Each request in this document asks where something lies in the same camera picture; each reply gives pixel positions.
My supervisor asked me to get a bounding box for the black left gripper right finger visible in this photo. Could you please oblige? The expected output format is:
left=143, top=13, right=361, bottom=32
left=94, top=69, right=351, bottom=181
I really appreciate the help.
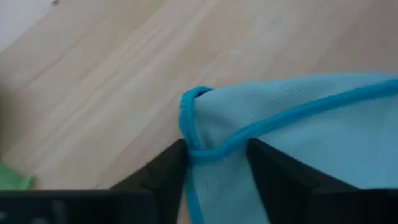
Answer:
left=246, top=138, right=398, bottom=224

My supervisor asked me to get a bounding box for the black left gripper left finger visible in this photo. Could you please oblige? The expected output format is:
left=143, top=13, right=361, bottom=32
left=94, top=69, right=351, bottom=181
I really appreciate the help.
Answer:
left=0, top=139, right=189, bottom=224

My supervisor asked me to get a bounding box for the light blue microfiber towel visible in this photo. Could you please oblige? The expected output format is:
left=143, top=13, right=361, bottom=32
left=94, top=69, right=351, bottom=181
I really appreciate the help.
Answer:
left=178, top=73, right=398, bottom=224

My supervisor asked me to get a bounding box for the green microfiber towel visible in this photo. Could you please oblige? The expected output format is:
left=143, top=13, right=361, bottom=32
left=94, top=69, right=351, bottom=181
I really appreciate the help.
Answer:
left=0, top=160, right=35, bottom=191

